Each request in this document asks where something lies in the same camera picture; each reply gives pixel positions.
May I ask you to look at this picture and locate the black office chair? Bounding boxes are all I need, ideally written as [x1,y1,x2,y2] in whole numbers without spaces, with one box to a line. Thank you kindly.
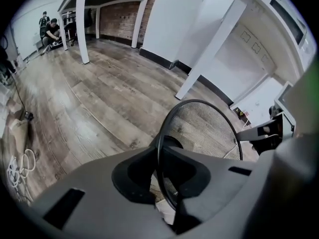
[64,20,78,47]

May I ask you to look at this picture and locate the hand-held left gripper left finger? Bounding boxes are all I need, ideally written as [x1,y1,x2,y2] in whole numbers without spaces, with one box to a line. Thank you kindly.
[30,146,175,239]

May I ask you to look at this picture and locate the black mesh wastebasket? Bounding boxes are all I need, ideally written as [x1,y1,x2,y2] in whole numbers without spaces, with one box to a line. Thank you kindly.
[149,99,244,235]

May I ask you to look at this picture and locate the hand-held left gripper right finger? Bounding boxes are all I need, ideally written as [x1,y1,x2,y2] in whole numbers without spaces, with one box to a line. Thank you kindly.
[162,145,276,239]

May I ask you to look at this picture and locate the yellow labelled floor socket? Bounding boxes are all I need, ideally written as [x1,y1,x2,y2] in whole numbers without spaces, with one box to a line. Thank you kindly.
[233,108,251,120]

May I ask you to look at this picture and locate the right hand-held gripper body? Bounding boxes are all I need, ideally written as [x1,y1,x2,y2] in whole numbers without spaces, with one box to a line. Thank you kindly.
[273,56,319,239]

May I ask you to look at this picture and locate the black cable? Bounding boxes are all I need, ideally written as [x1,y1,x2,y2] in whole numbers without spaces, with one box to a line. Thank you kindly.
[0,35,27,114]

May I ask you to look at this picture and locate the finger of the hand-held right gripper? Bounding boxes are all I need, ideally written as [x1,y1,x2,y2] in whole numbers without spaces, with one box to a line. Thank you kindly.
[250,134,284,156]
[238,113,285,142]

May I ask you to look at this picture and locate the white table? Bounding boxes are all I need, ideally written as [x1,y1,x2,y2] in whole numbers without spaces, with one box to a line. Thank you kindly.
[57,0,149,65]

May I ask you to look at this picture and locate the white coiled cable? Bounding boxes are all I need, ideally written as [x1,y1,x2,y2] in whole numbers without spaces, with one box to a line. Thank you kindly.
[6,148,36,189]

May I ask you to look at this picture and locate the large white desk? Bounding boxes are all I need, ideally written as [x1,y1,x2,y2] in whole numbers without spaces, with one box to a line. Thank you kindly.
[175,0,315,109]

